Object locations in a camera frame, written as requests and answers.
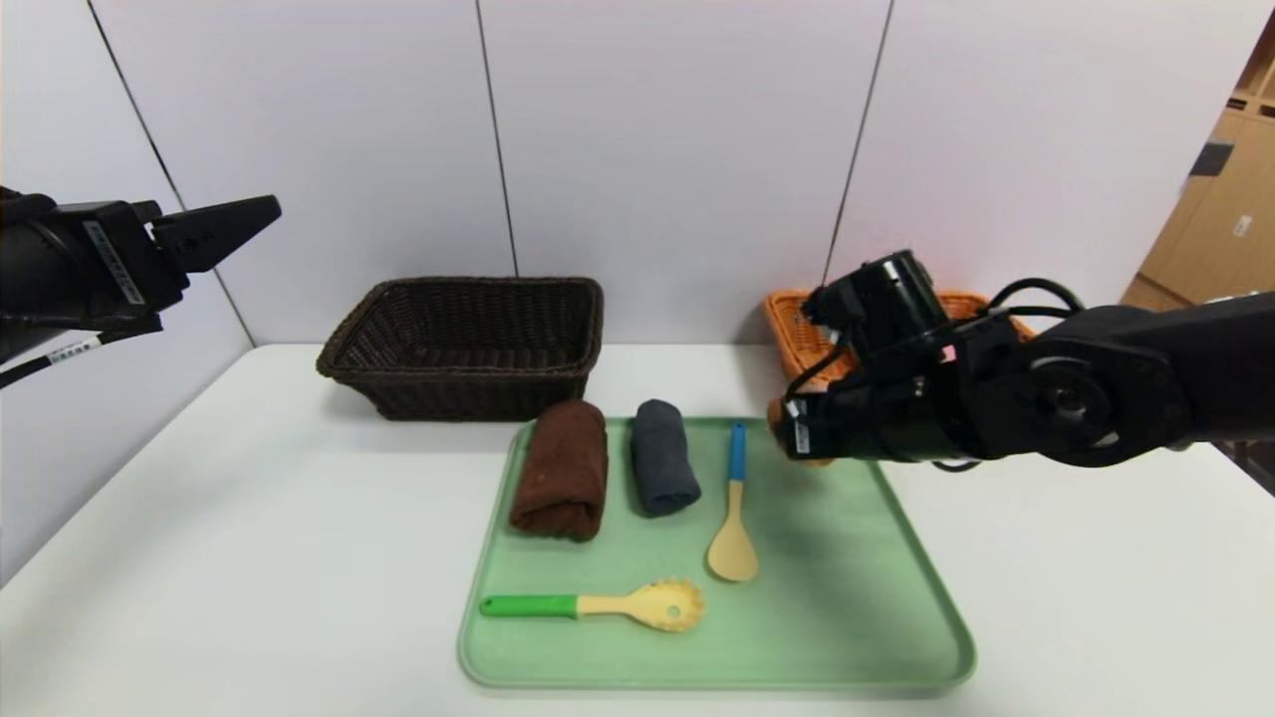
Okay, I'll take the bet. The green handled pasta spoon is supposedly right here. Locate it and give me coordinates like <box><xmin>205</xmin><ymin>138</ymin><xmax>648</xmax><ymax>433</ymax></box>
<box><xmin>479</xmin><ymin>578</ymin><xmax>705</xmax><ymax>632</ymax></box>

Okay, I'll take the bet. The light green plastic tray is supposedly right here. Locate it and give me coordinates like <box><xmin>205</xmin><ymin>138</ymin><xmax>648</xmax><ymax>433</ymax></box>
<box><xmin>458</xmin><ymin>416</ymin><xmax>975</xmax><ymax>688</ymax></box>

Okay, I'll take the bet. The toy cream puff bread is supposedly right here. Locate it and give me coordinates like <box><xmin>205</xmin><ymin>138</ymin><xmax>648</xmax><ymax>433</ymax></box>
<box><xmin>766</xmin><ymin>396</ymin><xmax>836</xmax><ymax>469</ymax></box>

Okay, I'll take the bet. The orange wicker basket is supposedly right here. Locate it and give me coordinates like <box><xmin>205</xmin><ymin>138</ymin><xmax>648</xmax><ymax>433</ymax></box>
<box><xmin>763</xmin><ymin>289</ymin><xmax>1037</xmax><ymax>395</ymax></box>

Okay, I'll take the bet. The dark grey towel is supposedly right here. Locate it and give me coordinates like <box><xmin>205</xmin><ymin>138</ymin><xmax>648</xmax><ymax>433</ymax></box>
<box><xmin>629</xmin><ymin>399</ymin><xmax>701</xmax><ymax>517</ymax></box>

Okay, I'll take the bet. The dark brown wicker basket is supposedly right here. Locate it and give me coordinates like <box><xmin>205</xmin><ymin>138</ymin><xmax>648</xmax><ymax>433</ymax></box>
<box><xmin>317</xmin><ymin>277</ymin><xmax>605</xmax><ymax>422</ymax></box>

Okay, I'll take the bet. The blue handled yellow spoon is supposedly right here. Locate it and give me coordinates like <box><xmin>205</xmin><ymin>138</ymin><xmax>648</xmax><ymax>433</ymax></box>
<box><xmin>706</xmin><ymin>422</ymin><xmax>759</xmax><ymax>583</ymax></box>

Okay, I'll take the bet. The black cable with white label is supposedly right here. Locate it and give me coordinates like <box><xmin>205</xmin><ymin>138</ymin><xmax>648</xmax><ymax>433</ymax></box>
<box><xmin>0</xmin><ymin>337</ymin><xmax>106</xmax><ymax>389</ymax></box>

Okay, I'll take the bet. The light wooden cabinet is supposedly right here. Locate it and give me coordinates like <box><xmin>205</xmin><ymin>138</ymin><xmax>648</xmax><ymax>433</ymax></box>
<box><xmin>1121</xmin><ymin>8</ymin><xmax>1275</xmax><ymax>310</ymax></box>

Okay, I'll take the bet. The brown towel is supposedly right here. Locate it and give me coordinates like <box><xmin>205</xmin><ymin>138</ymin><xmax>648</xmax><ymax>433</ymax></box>
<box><xmin>509</xmin><ymin>400</ymin><xmax>609</xmax><ymax>543</ymax></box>

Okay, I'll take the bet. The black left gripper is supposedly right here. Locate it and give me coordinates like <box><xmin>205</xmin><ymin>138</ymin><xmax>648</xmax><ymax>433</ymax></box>
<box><xmin>0</xmin><ymin>193</ymin><xmax>283</xmax><ymax>334</ymax></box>

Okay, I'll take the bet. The black right camera cable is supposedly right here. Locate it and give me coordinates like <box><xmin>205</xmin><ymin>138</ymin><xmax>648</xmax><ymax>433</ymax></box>
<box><xmin>979</xmin><ymin>277</ymin><xmax>1089</xmax><ymax>325</ymax></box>

